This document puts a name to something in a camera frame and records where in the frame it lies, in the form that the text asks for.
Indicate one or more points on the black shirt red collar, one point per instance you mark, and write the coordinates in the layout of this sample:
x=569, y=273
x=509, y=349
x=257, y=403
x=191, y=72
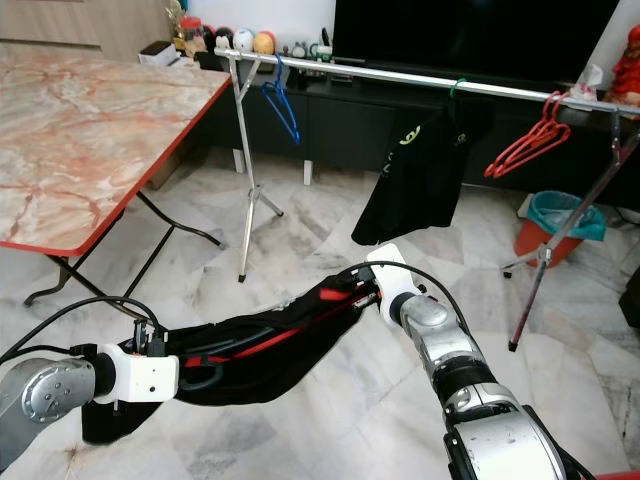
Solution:
x=260, y=360

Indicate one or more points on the green plastic hanger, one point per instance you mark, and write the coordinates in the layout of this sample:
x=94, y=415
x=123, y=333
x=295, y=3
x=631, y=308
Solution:
x=456, y=87

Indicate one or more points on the black fonemax print shirt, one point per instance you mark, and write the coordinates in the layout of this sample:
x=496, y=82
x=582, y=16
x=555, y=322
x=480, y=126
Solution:
x=415, y=175

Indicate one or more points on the black television console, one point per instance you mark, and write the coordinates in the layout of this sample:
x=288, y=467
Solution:
x=340, y=125

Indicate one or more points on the blue plastic hangers bunch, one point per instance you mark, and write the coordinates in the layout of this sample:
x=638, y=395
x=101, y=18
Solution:
x=280, y=105

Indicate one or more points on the silver metal clothes rack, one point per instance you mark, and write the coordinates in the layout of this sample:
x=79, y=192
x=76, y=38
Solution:
x=390, y=75

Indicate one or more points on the red plastic hangers bunch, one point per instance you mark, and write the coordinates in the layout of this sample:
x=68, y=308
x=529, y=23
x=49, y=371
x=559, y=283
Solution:
x=530, y=145

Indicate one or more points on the marble top folding table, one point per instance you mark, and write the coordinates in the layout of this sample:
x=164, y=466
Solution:
x=90, y=130

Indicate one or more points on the green white small gadget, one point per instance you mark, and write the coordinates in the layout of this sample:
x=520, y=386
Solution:
x=321, y=48

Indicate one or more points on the small grey totoro figurine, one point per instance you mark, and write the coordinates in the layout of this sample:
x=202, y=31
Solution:
x=297, y=50

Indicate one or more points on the dark sofa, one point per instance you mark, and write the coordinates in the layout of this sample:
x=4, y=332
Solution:
x=633, y=300

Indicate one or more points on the orange egg figurine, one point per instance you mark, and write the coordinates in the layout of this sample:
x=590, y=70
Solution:
x=264, y=42

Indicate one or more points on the black flat screen television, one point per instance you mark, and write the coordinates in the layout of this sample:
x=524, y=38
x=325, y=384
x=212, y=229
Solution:
x=470, y=40

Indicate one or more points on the white egg figurine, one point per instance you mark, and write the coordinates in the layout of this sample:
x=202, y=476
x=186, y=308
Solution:
x=243, y=40

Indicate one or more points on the white box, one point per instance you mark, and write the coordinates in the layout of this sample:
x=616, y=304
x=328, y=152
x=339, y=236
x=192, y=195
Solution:
x=158, y=54

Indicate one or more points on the white tissue pack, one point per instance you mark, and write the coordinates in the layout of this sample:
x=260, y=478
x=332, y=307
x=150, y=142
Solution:
x=588, y=88

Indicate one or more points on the red lid snack jar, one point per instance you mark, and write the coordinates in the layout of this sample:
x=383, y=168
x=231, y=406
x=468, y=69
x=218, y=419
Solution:
x=192, y=38

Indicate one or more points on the gold teal trophy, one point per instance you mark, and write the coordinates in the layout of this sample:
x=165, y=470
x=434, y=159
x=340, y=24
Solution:
x=175, y=12

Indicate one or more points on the light wooden cabinet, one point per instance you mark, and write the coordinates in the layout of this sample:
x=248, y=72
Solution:
x=80, y=25

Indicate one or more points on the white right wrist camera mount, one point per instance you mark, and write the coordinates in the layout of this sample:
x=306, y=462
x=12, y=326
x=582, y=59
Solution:
x=392, y=280

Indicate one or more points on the red metal stool frame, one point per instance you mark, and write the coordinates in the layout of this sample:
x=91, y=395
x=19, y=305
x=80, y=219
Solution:
x=622, y=476

